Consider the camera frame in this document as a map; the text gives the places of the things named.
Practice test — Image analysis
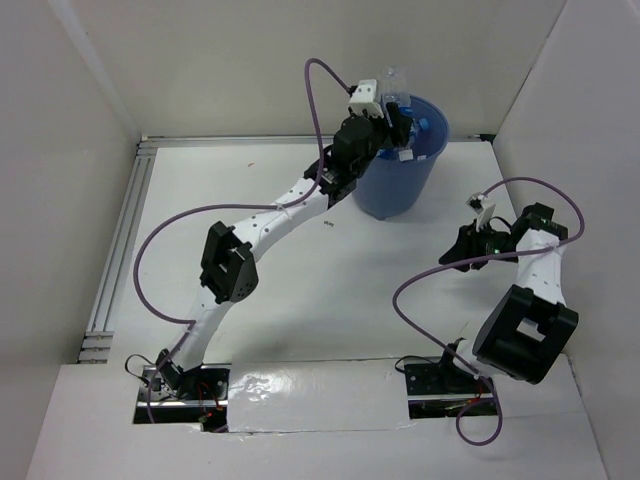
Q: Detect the crushed blue label bottle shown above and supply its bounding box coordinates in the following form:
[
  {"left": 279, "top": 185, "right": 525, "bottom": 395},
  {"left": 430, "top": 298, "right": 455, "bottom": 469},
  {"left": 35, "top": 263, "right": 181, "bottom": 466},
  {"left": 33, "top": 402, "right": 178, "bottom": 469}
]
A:
[{"left": 381, "top": 66, "right": 415, "bottom": 162}]

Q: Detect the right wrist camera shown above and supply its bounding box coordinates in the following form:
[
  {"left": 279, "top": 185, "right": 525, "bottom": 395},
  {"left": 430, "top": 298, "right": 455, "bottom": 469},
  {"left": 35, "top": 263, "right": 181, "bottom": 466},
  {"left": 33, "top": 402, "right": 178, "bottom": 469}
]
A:
[{"left": 466, "top": 193, "right": 496, "bottom": 232}]

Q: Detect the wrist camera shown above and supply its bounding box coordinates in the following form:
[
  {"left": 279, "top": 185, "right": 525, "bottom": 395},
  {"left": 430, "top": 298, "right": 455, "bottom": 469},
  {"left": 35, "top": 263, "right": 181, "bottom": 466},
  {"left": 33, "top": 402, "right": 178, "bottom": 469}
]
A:
[
  {"left": 348, "top": 79, "right": 384, "bottom": 118},
  {"left": 466, "top": 193, "right": 496, "bottom": 232}
]

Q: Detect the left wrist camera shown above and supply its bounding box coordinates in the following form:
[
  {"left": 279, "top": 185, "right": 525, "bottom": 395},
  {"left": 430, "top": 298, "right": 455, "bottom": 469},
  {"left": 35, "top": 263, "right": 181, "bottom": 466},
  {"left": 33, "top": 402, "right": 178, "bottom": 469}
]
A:
[{"left": 348, "top": 79, "right": 384, "bottom": 118}]

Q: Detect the blue label water bottle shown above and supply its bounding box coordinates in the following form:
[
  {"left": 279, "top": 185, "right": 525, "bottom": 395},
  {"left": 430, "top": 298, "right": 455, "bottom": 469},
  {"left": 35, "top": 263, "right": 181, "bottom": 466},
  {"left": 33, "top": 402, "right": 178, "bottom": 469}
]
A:
[{"left": 411, "top": 117, "right": 432, "bottom": 140}]

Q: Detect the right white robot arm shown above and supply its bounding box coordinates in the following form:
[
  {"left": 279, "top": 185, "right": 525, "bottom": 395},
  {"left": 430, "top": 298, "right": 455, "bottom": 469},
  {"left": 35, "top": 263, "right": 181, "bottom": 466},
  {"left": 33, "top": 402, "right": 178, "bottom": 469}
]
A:
[{"left": 436, "top": 203, "right": 579, "bottom": 392}]

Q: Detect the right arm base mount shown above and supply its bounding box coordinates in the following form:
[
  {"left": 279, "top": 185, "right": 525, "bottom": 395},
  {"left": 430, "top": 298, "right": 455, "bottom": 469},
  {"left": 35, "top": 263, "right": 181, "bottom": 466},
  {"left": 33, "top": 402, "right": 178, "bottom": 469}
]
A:
[{"left": 394, "top": 355, "right": 497, "bottom": 420}]

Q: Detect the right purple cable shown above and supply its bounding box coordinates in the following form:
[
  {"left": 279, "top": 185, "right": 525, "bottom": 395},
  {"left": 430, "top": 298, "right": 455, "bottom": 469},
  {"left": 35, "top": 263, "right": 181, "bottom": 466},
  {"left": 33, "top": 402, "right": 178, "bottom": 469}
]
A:
[{"left": 392, "top": 177, "right": 587, "bottom": 445}]

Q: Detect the blue plastic bin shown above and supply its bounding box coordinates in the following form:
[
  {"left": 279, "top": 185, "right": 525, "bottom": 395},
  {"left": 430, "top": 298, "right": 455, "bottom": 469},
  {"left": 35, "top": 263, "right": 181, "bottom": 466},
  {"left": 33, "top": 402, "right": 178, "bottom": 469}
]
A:
[{"left": 352, "top": 96, "right": 450, "bottom": 220}]

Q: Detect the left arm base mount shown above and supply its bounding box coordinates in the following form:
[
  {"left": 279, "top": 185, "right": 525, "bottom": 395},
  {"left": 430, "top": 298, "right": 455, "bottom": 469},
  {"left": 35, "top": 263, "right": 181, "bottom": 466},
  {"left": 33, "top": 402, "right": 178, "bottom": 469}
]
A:
[{"left": 124, "top": 354, "right": 230, "bottom": 433}]

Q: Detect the purple cable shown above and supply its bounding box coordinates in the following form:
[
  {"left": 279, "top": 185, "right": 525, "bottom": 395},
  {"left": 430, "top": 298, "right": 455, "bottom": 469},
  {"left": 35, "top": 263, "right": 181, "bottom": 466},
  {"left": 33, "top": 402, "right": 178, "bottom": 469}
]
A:
[
  {"left": 392, "top": 177, "right": 587, "bottom": 445},
  {"left": 133, "top": 58, "right": 357, "bottom": 424}
]

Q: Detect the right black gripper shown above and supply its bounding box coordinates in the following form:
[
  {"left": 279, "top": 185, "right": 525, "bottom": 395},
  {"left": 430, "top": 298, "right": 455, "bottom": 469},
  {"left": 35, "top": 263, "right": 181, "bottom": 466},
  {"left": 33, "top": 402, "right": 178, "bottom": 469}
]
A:
[{"left": 438, "top": 217, "right": 521, "bottom": 273}]

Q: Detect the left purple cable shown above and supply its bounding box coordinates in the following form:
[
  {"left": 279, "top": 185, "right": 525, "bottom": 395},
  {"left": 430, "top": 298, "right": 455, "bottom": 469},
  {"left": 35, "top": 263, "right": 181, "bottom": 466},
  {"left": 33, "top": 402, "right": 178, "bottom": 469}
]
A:
[{"left": 133, "top": 58, "right": 357, "bottom": 424}]

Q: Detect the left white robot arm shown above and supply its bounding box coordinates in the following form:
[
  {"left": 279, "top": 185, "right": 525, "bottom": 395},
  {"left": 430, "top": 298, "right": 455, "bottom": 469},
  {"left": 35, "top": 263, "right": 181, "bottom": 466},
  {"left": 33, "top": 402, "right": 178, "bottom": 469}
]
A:
[{"left": 156, "top": 102, "right": 413, "bottom": 399}]

